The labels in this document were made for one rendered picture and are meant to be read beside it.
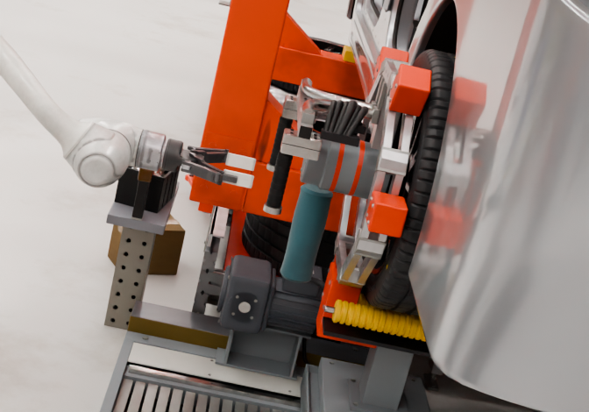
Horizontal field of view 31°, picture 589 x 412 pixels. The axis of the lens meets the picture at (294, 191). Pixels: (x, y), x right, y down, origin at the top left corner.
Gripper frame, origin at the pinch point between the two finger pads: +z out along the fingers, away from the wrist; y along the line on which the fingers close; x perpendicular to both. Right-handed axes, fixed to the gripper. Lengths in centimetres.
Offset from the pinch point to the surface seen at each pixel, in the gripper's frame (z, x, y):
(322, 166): 17.3, 2.2, -10.8
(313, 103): 11.4, 17.6, -7.9
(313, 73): 25, -24, -253
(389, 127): 28.7, 18.8, 3.9
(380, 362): 45, -47, -12
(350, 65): 41, -17, -253
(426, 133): 36.4, 20.4, 8.6
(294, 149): 8.8, 8.4, 2.3
